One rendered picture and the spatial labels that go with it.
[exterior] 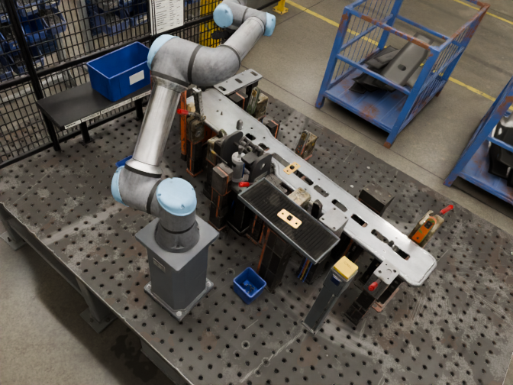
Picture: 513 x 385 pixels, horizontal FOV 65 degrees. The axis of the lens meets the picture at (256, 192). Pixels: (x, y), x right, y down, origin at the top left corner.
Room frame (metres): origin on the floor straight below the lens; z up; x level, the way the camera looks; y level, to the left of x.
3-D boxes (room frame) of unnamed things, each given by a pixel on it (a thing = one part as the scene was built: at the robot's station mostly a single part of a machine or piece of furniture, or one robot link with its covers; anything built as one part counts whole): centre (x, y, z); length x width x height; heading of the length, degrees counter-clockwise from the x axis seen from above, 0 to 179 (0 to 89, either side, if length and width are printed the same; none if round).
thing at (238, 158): (1.18, 0.07, 0.94); 0.18 x 0.13 x 0.49; 54
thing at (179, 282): (0.76, 0.24, 0.90); 0.21 x 0.21 x 0.40; 61
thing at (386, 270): (0.81, -0.52, 0.88); 0.11 x 0.10 x 0.36; 144
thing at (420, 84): (3.50, -1.02, 0.47); 1.20 x 0.80 x 0.95; 150
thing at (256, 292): (0.81, -0.05, 0.74); 0.11 x 0.10 x 0.09; 54
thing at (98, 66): (1.62, 0.74, 1.10); 0.30 x 0.17 x 0.13; 150
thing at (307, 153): (1.47, -0.19, 0.87); 0.12 x 0.09 x 0.35; 144
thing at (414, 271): (1.28, -0.15, 1.00); 1.38 x 0.22 x 0.02; 54
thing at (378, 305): (0.92, -0.65, 0.84); 0.18 x 0.06 x 0.29; 144
